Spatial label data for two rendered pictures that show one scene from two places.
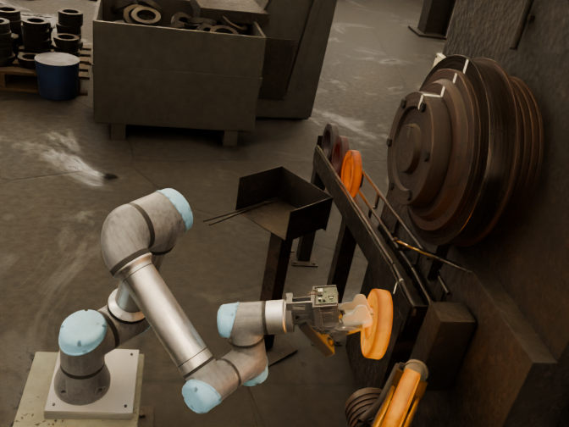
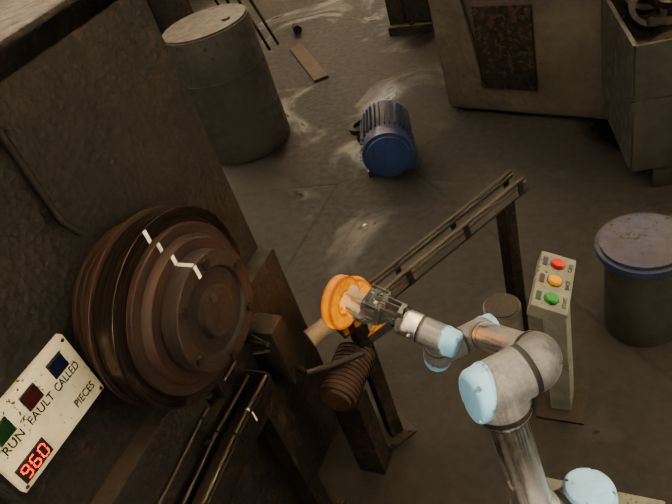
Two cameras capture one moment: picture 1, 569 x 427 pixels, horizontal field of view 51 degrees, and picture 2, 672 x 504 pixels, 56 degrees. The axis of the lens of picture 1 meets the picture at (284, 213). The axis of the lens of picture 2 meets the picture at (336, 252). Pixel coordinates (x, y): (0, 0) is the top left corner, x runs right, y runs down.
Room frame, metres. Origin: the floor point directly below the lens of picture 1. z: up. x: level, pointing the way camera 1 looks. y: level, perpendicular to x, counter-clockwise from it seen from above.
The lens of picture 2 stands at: (1.93, 0.73, 2.02)
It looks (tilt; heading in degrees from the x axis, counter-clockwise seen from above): 38 degrees down; 227
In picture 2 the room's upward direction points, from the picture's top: 19 degrees counter-clockwise
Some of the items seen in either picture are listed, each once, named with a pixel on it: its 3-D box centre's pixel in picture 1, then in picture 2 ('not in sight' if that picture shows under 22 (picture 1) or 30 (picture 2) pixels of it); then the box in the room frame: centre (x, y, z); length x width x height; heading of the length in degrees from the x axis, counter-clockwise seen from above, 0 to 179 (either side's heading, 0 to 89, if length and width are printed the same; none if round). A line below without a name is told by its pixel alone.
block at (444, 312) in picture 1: (441, 346); (274, 348); (1.19, -0.45, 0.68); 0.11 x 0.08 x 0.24; 103
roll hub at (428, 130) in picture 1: (415, 149); (211, 310); (1.39, -0.29, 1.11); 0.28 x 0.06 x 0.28; 13
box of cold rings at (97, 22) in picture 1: (175, 64); not in sight; (3.94, 0.90, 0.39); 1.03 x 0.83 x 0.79; 107
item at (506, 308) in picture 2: not in sight; (509, 356); (0.66, 0.03, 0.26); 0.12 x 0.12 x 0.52
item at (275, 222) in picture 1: (271, 271); not in sight; (1.83, 0.01, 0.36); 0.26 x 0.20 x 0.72; 48
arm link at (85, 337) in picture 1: (85, 340); (588, 501); (1.17, 0.47, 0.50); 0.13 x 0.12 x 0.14; 147
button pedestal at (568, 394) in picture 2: not in sight; (558, 343); (0.59, 0.18, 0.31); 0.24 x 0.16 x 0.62; 13
